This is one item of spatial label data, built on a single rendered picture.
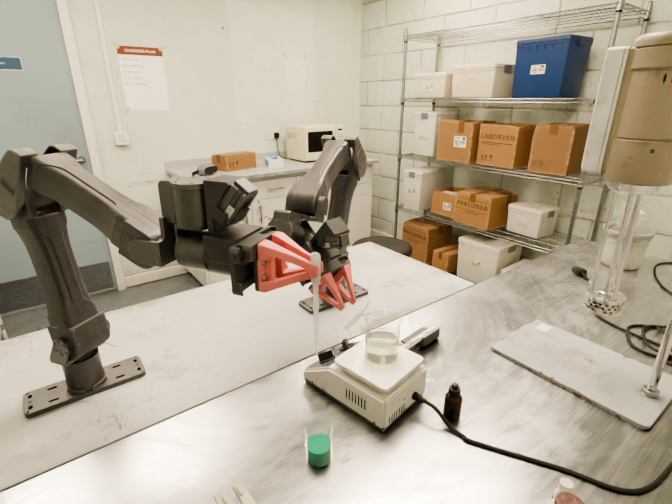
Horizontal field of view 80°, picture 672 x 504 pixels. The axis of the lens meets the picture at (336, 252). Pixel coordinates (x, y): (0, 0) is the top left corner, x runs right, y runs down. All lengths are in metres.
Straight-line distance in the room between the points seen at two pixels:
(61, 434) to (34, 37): 2.80
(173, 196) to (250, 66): 3.21
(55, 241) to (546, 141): 2.52
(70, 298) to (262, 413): 0.39
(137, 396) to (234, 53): 3.13
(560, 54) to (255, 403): 2.49
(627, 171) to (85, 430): 1.00
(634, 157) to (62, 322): 0.98
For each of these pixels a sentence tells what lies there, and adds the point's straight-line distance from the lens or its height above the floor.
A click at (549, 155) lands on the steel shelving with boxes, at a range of 2.77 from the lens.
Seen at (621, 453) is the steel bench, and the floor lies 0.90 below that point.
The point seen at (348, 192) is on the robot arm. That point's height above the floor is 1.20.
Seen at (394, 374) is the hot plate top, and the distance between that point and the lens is 0.72.
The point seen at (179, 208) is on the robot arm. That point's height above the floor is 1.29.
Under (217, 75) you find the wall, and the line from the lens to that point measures 3.61.
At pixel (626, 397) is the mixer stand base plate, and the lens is 0.95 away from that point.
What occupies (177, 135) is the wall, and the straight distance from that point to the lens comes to 3.50.
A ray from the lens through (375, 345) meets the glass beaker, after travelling 0.70.
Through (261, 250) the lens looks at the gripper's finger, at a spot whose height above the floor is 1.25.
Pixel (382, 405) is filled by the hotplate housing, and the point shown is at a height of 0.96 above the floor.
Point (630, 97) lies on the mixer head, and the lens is 0.83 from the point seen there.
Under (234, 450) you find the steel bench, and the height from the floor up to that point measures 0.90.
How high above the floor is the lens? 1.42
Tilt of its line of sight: 21 degrees down
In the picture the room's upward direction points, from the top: straight up
